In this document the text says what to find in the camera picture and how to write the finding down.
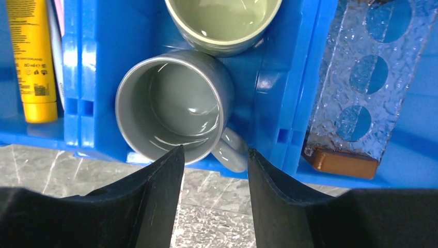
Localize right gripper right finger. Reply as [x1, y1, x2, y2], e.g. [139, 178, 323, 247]
[248, 148, 437, 247]

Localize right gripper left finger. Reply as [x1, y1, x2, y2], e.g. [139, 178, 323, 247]
[1, 146, 185, 247]

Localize grey ceramic mug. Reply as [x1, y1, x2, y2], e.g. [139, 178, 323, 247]
[115, 50, 248, 173]

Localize light green ceramic mug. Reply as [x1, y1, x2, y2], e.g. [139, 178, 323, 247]
[165, 0, 282, 57]

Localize clear toothbrush holder brown ends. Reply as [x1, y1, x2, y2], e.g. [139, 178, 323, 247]
[303, 1, 437, 179]

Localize white teal toothpaste tube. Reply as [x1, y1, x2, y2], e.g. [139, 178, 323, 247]
[46, 1, 65, 109]

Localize yellow toothpaste tube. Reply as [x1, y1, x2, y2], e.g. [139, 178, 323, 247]
[6, 0, 58, 123]

